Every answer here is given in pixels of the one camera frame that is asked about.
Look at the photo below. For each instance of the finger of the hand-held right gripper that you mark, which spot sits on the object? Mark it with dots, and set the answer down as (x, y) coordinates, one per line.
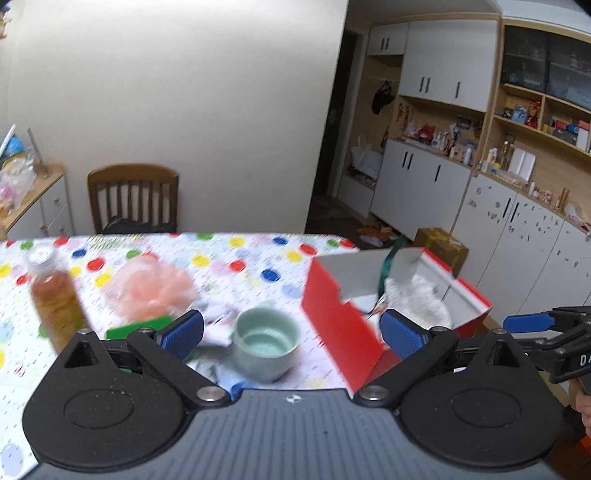
(545, 345)
(528, 321)

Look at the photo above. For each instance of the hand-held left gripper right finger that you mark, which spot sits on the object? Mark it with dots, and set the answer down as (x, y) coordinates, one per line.
(401, 334)

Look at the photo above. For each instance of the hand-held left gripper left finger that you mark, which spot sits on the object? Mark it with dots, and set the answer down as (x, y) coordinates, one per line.
(182, 330)

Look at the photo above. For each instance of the white printed wipe packet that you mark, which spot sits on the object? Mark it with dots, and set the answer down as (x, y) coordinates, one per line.
(217, 332)

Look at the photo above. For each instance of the yellow and green sponge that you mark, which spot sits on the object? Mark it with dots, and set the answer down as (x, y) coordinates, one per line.
(134, 328)

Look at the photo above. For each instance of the white plastic bag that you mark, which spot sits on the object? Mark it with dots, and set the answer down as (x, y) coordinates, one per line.
(415, 295)

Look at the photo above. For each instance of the pink mesh bath loofah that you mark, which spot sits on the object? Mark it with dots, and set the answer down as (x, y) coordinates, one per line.
(147, 288)

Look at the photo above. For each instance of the red cardboard box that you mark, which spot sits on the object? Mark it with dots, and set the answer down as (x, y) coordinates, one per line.
(337, 323)

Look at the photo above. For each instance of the dark green ribbon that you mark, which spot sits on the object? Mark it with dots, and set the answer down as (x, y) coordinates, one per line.
(391, 265)

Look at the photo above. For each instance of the pale green ceramic cup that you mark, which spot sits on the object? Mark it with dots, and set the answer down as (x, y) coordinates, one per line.
(265, 341)

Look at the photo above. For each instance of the brown cardboard box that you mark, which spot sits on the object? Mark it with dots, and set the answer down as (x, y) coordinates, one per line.
(443, 249)

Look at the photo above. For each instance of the wooden display shelf unit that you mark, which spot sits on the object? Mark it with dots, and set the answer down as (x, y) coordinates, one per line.
(531, 221)

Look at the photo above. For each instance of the balloon print tablecloth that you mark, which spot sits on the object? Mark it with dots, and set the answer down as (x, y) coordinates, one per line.
(258, 258)

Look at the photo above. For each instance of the dark seat cushion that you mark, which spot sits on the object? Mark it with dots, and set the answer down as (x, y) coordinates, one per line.
(138, 226)

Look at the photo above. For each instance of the amber tea bottle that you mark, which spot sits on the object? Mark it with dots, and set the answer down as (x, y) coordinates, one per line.
(55, 295)

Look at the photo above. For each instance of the white lower cabinet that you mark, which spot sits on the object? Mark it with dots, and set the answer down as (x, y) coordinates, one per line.
(415, 184)

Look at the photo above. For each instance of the brown wooden chair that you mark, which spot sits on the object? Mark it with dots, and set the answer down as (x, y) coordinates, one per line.
(131, 184)

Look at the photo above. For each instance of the white paper bag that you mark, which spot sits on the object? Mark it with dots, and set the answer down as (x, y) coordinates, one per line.
(367, 161)

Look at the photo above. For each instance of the row of small countertop items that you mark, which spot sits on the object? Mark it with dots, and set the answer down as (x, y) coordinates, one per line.
(438, 136)

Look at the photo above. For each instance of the pile of clear plastic bags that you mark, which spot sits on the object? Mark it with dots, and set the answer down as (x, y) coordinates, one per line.
(14, 184)

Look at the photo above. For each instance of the black hanging bag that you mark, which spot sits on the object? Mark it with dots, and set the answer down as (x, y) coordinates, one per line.
(382, 99)

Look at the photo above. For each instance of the white upper wall cabinet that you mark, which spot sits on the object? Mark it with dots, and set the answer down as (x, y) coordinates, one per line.
(443, 60)

